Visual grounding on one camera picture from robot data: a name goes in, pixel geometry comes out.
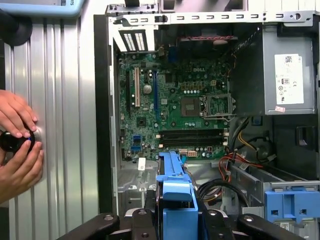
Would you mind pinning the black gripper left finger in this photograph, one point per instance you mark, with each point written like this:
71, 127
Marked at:
142, 225

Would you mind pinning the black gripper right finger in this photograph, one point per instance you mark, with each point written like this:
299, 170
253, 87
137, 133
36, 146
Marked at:
220, 225

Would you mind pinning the hard disk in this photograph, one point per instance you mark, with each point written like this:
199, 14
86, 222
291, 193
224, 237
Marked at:
177, 195

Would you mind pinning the person's right hand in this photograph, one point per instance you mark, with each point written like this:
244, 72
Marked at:
22, 172

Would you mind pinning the person's left hand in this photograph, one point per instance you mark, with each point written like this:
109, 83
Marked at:
15, 112

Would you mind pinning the grey optical drive cage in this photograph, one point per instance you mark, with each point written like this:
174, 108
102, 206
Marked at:
252, 185

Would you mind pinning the blue drive latch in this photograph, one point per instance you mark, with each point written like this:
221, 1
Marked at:
290, 202

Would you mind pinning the blue SATA ports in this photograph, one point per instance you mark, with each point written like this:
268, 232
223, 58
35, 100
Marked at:
137, 143

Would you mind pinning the black RAM slot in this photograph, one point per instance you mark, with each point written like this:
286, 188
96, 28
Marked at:
190, 131
190, 145
190, 135
190, 140

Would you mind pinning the metal socket cover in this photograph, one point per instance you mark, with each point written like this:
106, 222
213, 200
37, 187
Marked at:
218, 116

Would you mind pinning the green motherboard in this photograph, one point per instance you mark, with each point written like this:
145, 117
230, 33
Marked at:
170, 120

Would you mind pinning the CPU socket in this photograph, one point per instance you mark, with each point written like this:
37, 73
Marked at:
190, 107

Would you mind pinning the black expansion slot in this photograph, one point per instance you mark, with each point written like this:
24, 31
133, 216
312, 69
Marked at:
128, 95

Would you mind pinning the black open PC case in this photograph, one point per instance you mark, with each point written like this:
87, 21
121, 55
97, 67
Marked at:
102, 100

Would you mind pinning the blue expansion slot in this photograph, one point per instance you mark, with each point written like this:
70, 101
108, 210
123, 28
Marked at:
155, 92

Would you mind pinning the silver coin battery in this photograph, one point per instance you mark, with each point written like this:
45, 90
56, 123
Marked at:
147, 88

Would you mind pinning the white expansion slot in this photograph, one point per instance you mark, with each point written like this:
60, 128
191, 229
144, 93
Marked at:
137, 87

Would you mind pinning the grey power supply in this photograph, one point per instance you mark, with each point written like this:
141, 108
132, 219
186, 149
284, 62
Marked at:
270, 75

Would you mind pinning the black case fan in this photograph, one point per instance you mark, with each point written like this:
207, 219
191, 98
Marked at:
200, 48

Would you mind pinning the black case clip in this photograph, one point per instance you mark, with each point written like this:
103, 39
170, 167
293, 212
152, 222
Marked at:
161, 18

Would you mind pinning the pale blue teach pendant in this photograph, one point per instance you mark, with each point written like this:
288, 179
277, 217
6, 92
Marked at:
37, 7

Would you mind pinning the silver card bracket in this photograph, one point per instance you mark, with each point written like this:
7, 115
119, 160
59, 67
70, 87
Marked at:
117, 11

